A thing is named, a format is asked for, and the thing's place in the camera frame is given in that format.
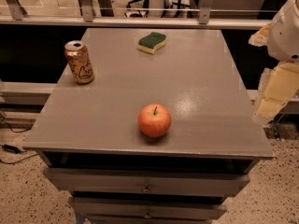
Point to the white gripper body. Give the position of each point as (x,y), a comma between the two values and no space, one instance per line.
(285,36)

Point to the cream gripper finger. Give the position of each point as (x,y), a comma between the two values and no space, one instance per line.
(277,86)
(260,38)

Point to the red apple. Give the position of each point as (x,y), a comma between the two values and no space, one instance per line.
(154,120)

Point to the green yellow sponge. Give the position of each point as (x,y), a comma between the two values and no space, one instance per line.
(152,42)

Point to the gold soda can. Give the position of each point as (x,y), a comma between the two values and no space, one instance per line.
(78,60)

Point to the grey drawer cabinet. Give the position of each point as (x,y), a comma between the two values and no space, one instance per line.
(161,138)

